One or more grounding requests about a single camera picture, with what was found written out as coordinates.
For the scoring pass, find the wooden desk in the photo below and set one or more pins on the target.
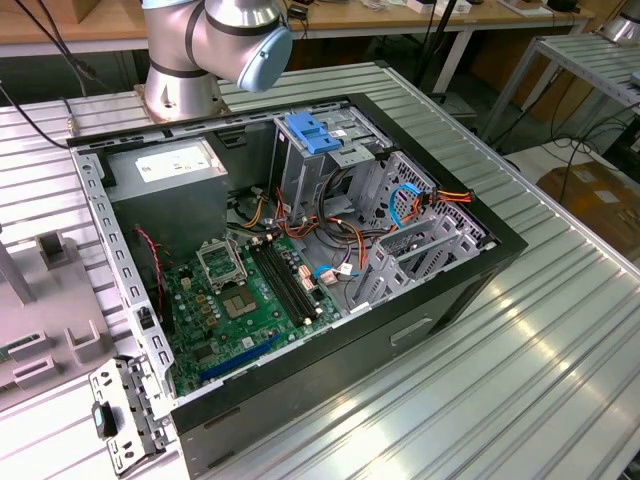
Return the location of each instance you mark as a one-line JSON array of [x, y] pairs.
[[375, 20]]

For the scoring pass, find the grey optical drive cage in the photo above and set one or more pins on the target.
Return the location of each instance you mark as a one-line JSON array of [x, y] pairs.
[[305, 180]]

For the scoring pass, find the grey metal disk bay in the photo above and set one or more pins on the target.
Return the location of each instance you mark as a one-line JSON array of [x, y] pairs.
[[465, 235]]

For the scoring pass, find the black RAM slot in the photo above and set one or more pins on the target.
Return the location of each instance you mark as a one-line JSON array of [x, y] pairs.
[[292, 282], [300, 282], [276, 282], [284, 282]]

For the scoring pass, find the metal card retention bracket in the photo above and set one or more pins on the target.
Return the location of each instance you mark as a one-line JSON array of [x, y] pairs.
[[132, 395]]

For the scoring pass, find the black case fan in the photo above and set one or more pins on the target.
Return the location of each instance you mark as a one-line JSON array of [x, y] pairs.
[[169, 315]]

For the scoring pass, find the CPU socket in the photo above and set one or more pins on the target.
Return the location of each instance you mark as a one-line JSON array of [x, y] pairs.
[[239, 304]]

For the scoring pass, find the black tripod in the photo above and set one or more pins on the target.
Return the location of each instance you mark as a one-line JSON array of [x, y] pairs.
[[436, 45]]

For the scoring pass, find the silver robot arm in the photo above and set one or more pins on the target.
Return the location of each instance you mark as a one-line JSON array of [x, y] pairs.
[[170, 80]]

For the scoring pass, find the green motherboard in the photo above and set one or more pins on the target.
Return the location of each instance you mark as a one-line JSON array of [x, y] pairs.
[[267, 305]]

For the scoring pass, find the blue plastic drive latch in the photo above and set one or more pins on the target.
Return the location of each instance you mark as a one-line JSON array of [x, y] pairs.
[[310, 135]]

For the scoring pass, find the large cardboard box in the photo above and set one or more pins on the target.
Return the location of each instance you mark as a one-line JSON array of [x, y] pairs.
[[600, 200]]

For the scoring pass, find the black PC case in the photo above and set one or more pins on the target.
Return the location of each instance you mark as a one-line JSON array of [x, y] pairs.
[[350, 360]]

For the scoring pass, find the blue expansion slot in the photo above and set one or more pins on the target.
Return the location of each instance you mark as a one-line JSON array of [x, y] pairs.
[[240, 358]]

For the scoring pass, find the grey power supply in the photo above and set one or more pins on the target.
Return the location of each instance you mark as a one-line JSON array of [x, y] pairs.
[[170, 210]]

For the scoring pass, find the grey parts rack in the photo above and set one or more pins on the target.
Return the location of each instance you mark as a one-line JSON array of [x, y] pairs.
[[60, 300]]

